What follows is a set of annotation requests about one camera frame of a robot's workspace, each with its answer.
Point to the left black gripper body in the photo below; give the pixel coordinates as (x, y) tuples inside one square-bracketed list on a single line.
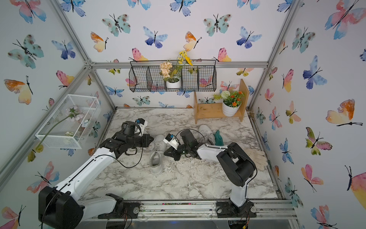
[(137, 141)]

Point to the pink artificial flower stem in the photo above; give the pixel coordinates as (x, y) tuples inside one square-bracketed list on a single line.
[(60, 130)]

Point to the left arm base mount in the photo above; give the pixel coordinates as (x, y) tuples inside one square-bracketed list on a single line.
[(122, 209)]

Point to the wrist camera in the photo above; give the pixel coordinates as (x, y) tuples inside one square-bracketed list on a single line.
[(140, 125), (172, 141)]

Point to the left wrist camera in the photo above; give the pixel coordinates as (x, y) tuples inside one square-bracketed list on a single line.
[(140, 125)]

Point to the white wire mesh basket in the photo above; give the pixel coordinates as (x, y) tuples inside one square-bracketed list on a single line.
[(89, 126)]

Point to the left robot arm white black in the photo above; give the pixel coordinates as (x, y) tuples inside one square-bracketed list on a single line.
[(60, 208)]

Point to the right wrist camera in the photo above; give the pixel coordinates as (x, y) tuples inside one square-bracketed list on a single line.
[(172, 141)]

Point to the beige work glove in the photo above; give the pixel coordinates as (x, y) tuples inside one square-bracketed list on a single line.
[(259, 158)]

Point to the white pot peach flowers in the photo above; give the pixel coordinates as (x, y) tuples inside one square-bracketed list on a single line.
[(172, 73)]

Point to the white sneaker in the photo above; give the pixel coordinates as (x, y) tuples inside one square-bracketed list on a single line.
[(208, 136), (156, 157)]

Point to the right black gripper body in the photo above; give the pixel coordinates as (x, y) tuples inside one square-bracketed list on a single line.
[(183, 149)]

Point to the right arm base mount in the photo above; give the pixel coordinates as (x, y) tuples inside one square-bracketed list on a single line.
[(227, 209)]

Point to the black wire wall basket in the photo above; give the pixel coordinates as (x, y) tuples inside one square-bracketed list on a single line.
[(144, 76)]

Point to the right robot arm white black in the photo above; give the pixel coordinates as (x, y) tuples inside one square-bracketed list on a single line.
[(237, 165)]

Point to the aluminium front rail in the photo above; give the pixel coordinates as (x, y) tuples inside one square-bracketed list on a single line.
[(180, 210)]

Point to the wooden shelf stand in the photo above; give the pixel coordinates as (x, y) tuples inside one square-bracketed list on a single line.
[(207, 111)]

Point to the white pot orange flowers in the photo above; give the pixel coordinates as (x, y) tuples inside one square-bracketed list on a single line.
[(231, 101)]

